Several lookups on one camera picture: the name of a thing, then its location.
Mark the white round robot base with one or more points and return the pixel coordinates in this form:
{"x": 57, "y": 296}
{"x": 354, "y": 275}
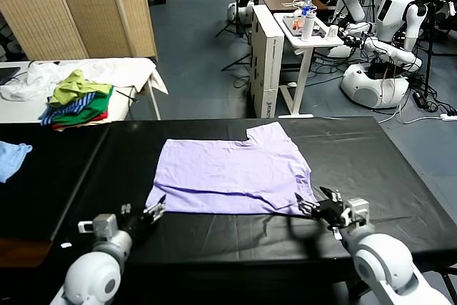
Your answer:
{"x": 242, "y": 12}

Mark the lime green garment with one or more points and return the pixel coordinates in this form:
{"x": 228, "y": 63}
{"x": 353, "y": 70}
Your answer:
{"x": 71, "y": 87}

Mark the tall white cardboard box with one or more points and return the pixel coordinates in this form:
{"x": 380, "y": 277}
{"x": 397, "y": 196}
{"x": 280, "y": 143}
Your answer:
{"x": 269, "y": 69}

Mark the small white cup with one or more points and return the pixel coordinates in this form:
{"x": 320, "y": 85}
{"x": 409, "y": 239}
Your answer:
{"x": 332, "y": 31}

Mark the red garment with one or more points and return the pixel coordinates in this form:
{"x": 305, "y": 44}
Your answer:
{"x": 101, "y": 116}

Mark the bamboo folding screen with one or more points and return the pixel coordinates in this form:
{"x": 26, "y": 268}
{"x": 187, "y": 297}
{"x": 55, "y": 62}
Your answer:
{"x": 71, "y": 8}

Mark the lavender t-shirt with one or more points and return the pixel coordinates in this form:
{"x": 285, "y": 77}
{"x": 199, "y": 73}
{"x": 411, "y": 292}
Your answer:
{"x": 232, "y": 176}

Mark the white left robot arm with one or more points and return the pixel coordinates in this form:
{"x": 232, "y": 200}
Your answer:
{"x": 93, "y": 276}

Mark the white standing desk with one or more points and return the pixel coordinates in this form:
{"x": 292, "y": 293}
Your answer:
{"x": 303, "y": 69}

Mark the black tripod stand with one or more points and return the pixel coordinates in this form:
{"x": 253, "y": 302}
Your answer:
{"x": 237, "y": 15}

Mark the white power strip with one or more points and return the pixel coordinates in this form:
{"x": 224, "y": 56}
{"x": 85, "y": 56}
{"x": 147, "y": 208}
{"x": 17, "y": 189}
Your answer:
{"x": 449, "y": 116}

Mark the white cloth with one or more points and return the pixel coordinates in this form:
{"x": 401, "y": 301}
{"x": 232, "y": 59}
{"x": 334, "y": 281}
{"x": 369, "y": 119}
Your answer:
{"x": 107, "y": 69}

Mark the grey tray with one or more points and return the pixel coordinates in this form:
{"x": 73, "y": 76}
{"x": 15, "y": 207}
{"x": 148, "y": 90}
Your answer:
{"x": 291, "y": 26}

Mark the white side table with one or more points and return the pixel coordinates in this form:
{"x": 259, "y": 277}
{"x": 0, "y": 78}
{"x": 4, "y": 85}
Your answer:
{"x": 21, "y": 108}

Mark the dark laptop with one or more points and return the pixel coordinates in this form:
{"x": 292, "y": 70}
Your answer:
{"x": 8, "y": 74}

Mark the blue striped garment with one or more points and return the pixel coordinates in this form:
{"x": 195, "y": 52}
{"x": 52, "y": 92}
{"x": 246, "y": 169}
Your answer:
{"x": 76, "y": 105}

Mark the white tumbler bottle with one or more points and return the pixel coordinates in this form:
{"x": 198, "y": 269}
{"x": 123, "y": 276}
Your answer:
{"x": 307, "y": 28}

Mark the black light stand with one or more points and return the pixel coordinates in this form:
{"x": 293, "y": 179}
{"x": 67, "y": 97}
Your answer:
{"x": 429, "y": 51}

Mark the cream garment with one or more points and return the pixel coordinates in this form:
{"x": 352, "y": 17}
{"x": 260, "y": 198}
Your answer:
{"x": 71, "y": 128}

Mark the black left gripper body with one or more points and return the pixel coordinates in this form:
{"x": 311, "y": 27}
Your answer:
{"x": 134, "y": 224}

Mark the light blue garment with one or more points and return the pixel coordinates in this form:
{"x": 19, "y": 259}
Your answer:
{"x": 9, "y": 162}

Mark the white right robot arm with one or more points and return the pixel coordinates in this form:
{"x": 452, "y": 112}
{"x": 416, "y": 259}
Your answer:
{"x": 385, "y": 265}

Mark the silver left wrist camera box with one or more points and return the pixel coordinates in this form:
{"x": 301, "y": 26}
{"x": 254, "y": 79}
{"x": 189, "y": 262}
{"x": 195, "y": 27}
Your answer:
{"x": 105, "y": 226}

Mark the clear water bottle blue cap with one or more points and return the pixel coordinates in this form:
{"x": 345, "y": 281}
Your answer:
{"x": 307, "y": 4}

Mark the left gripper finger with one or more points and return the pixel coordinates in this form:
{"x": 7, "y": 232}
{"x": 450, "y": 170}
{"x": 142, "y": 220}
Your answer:
{"x": 126, "y": 209}
{"x": 155, "y": 209}

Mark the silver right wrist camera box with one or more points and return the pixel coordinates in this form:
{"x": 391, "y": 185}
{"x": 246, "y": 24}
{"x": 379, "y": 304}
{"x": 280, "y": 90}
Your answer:
{"x": 357, "y": 208}

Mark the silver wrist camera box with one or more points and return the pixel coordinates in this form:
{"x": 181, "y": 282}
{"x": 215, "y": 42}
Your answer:
{"x": 105, "y": 226}
{"x": 357, "y": 208}

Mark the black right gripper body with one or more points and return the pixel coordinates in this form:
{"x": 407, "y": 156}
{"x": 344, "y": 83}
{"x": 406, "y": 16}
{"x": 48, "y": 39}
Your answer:
{"x": 330, "y": 214}

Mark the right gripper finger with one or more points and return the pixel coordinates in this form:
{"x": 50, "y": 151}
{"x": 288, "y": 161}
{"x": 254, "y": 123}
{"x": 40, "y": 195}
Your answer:
{"x": 307, "y": 208}
{"x": 333, "y": 196}

